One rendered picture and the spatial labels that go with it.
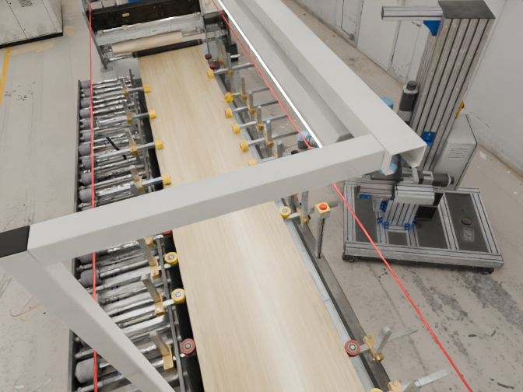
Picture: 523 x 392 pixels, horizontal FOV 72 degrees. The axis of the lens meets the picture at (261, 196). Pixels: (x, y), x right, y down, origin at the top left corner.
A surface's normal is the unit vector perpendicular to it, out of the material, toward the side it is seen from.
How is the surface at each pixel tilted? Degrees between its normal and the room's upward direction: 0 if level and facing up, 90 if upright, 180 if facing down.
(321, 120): 61
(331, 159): 0
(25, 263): 90
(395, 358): 0
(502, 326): 0
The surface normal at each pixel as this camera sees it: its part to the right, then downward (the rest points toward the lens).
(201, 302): -0.06, -0.67
